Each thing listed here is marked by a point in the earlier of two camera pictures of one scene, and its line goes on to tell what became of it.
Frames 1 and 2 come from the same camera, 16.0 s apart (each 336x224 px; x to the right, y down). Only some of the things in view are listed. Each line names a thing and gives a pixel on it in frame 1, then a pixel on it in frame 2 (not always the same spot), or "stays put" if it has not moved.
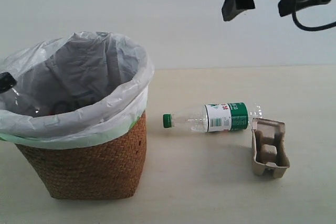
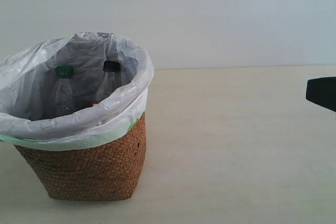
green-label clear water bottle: x=217 y=117 to x=63 y=102
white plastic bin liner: x=74 y=90 stays put
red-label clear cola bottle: x=35 y=94 to x=110 y=81
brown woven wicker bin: x=111 y=168 stays put
